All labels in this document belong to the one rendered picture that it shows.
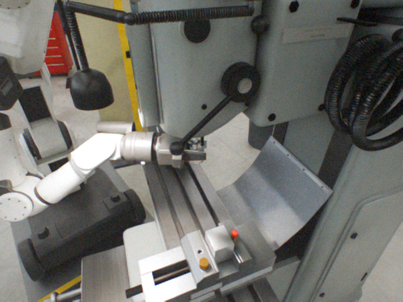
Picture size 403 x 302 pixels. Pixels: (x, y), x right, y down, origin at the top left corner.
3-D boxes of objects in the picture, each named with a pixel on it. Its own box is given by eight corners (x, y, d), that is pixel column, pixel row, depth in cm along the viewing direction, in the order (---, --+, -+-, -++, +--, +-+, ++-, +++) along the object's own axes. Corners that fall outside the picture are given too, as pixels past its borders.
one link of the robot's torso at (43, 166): (44, 186, 140) (12, 126, 104) (81, 171, 150) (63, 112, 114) (54, 208, 134) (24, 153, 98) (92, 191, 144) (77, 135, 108)
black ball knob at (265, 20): (255, 37, 41) (258, 17, 39) (246, 33, 43) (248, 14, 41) (271, 36, 42) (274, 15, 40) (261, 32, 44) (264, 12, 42)
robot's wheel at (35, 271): (30, 258, 131) (13, 235, 119) (41, 253, 133) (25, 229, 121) (38, 289, 118) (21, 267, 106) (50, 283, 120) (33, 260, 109)
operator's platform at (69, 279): (30, 238, 185) (5, 202, 162) (117, 196, 219) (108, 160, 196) (58, 338, 136) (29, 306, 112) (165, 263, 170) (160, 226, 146)
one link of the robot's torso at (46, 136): (30, 153, 115) (-23, 45, 90) (70, 139, 123) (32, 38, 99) (36, 168, 104) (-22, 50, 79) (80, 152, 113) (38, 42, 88)
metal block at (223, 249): (214, 265, 63) (214, 251, 59) (204, 244, 67) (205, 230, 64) (232, 257, 64) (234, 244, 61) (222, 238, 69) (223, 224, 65)
